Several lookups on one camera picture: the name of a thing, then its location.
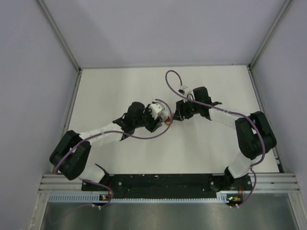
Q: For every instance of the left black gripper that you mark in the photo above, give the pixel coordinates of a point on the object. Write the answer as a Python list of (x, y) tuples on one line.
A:
[(154, 123)]

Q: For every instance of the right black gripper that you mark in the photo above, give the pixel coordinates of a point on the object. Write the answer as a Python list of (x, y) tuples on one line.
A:
[(181, 110)]

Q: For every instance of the red weekly pill organizer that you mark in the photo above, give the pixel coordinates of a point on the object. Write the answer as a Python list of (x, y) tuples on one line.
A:
[(168, 121)]

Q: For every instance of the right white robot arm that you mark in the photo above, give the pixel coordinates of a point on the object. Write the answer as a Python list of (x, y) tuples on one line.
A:
[(254, 134)]

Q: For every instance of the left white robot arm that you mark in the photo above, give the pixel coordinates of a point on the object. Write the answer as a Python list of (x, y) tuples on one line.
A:
[(71, 154)]

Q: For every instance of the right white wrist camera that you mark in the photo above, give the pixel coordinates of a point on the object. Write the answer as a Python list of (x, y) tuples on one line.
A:
[(185, 91)]

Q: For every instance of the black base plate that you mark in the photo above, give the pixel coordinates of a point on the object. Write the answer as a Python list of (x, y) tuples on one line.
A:
[(168, 186)]

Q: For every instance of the right aluminium frame post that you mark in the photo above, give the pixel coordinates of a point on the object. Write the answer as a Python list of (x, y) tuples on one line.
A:
[(286, 6)]

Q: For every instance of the aluminium frame post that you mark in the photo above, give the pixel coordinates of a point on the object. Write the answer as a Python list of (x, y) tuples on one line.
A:
[(286, 6), (58, 34)]

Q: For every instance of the grey slotted cable duct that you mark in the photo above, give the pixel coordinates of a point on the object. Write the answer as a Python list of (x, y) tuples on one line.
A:
[(100, 198)]

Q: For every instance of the left aluminium frame post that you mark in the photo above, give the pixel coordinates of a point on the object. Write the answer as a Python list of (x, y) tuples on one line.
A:
[(58, 34)]

